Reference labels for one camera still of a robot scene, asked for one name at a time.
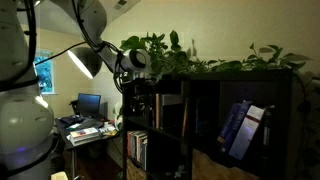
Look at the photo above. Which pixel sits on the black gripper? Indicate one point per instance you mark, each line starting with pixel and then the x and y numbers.
pixel 140 95

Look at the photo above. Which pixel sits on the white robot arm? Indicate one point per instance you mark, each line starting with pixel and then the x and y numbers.
pixel 23 123

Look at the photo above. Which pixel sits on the thin brown book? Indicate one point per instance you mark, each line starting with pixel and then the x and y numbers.
pixel 157 111

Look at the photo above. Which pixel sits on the red spine book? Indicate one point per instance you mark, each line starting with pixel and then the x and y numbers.
pixel 128 143

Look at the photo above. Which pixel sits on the book with colourful cover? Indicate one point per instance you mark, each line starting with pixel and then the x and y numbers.
pixel 84 132

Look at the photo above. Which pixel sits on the white book under stack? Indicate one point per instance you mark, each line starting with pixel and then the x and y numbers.
pixel 85 140

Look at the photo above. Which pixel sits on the dark blue thick book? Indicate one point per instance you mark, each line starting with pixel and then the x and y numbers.
pixel 228 128

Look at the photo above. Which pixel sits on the blue book white lettering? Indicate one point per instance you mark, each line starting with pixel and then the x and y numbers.
pixel 238 125

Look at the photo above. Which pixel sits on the white book maroon band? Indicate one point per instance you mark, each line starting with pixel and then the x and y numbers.
pixel 248 133

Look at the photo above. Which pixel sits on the black book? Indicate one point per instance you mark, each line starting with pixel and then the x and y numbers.
pixel 268 130

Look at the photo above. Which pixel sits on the small white leafy plant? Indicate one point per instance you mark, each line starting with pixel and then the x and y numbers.
pixel 118 116

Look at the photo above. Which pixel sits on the pile of papers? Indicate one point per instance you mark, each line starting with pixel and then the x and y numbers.
pixel 108 129

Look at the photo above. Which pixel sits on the green trailing pothos plant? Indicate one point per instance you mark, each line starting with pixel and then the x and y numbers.
pixel 173 58

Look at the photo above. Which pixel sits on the black computer monitor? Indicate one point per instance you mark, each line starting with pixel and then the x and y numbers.
pixel 89 105

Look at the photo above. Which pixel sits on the black desk lamp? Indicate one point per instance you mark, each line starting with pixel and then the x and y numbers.
pixel 88 58

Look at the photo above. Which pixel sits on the black bookshelf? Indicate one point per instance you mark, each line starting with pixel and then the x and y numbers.
pixel 206 78

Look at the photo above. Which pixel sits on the dark blue bag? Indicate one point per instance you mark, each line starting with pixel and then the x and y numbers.
pixel 71 119

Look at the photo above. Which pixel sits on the woven wicker basket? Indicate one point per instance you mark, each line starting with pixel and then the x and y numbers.
pixel 133 171

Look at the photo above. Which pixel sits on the dark desk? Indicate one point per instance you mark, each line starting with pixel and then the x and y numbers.
pixel 63 132

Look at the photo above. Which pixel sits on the small glass jars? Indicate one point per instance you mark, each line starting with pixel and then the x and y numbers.
pixel 179 171

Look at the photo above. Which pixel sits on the brown woven basket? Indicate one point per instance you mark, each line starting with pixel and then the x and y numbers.
pixel 213 168

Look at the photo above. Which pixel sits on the cream box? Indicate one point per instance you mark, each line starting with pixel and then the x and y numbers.
pixel 59 176

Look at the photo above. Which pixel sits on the window with white frame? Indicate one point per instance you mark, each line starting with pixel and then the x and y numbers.
pixel 45 75

